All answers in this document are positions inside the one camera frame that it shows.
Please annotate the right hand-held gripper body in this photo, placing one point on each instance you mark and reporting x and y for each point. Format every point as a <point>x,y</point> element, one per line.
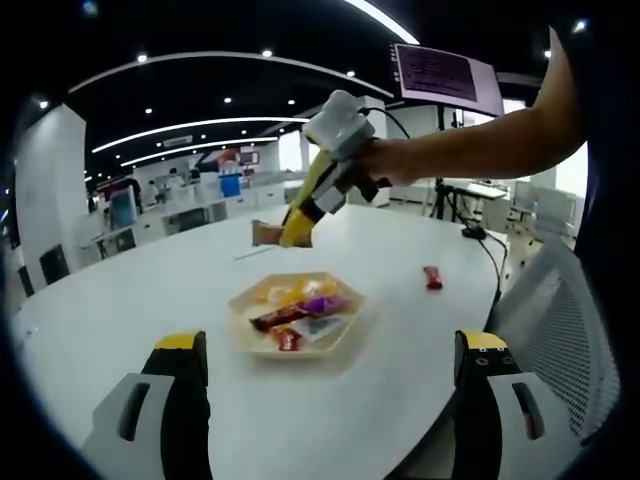
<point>340,120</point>

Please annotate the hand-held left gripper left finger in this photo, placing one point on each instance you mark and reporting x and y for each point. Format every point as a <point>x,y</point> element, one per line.
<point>182,400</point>

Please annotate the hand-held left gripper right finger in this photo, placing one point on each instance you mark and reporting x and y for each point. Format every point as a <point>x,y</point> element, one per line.
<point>495,400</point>

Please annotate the yellow food tongs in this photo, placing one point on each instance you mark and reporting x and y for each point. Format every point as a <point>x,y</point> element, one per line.
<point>312,175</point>

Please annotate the orange white snack food packet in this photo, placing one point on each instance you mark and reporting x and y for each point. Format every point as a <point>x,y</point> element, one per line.
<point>272,292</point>
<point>318,287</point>

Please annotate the cream hexagonal container tray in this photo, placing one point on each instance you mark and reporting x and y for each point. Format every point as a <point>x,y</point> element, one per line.
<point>241,312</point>

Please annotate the small red snack food packet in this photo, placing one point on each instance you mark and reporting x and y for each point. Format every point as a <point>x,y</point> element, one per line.
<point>287,342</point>

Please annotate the long red snack food packet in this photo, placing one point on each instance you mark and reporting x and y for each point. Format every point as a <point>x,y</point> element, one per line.
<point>277,318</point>

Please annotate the dark red chocolate food packet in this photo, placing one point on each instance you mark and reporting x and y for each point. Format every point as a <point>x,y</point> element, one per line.
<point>433,278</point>

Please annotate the clear dark snack food packet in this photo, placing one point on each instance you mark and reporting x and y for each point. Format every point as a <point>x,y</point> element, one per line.
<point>318,329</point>

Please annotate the blue container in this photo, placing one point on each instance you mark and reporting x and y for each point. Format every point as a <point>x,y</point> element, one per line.
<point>230,186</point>

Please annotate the person's right hand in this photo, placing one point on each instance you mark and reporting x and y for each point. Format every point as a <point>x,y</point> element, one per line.
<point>390,160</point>

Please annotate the grey mesh office chair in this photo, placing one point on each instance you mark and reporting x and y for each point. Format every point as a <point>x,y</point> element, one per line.
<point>560,325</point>

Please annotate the black tripod stand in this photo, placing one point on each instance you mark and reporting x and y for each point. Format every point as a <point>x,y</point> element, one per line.
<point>440,197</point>

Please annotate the long white counter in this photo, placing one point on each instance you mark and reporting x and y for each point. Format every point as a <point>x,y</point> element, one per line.
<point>220,206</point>

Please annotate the small black table device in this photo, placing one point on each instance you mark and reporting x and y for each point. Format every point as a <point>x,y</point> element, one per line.
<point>472,233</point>

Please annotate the ceiling air vent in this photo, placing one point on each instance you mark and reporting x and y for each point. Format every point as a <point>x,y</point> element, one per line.
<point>177,141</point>

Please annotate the light blue screen appliance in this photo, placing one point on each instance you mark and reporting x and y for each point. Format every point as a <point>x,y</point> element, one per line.
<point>123,208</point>

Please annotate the white square pillar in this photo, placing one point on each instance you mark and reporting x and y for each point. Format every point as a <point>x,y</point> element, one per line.
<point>50,190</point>

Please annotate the wall monitor screen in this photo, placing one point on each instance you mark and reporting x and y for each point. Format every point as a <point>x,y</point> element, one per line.
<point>440,75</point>

